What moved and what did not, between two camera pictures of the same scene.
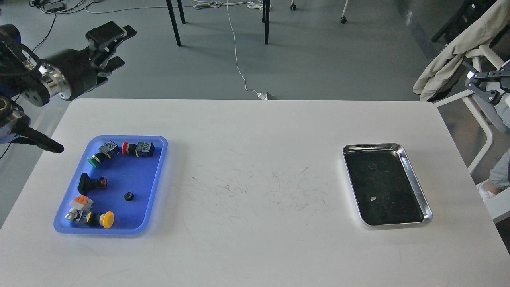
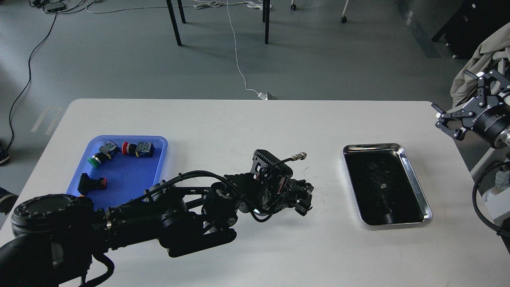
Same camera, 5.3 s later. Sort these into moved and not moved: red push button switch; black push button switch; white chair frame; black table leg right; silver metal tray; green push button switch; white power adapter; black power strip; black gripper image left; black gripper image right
Moved: white chair frame; black gripper image right; black gripper image left
Not moved: black table leg right; silver metal tray; black push button switch; red push button switch; black power strip; green push button switch; white power adapter
